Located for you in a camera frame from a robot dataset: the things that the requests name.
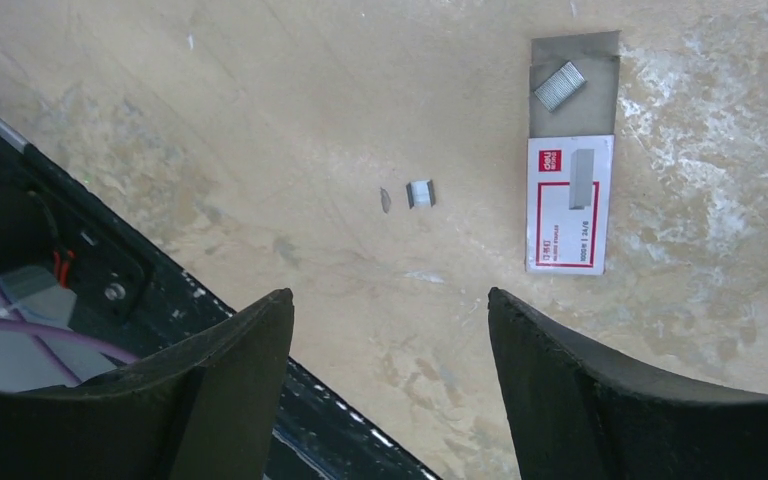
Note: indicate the small staple strip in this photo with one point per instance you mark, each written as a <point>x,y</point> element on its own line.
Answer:
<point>420,193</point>

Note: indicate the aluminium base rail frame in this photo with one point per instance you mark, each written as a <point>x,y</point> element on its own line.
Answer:
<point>82,293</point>

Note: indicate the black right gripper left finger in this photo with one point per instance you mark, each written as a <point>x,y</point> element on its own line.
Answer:
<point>203,408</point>

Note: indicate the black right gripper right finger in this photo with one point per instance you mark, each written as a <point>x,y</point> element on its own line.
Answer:
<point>578,409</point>

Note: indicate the staple strip inside box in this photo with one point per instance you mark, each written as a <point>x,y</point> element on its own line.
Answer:
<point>560,86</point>

